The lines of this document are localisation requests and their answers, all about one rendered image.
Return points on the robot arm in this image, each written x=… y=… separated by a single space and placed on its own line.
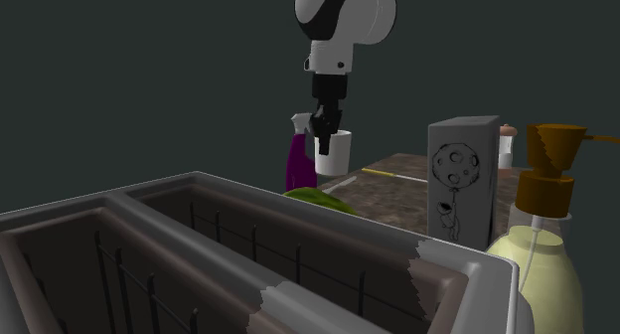
x=339 y=18

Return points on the yellow and white pencil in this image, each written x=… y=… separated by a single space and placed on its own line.
x=392 y=175

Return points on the green sponge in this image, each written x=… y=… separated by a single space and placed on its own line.
x=323 y=199

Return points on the purple spray bottle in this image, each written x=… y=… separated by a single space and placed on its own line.
x=299 y=163

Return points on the grey double sink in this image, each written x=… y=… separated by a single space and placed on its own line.
x=252 y=255

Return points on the white cup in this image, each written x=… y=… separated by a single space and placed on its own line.
x=335 y=153

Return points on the white stick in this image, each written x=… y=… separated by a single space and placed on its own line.
x=340 y=184

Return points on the white jar with tan lid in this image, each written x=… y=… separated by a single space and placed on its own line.
x=505 y=149

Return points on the grey box with moon drawing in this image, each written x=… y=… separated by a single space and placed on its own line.
x=460 y=183

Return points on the yellow soap pump bottle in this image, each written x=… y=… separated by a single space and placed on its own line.
x=547 y=255

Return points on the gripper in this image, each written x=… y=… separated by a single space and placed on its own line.
x=329 y=87

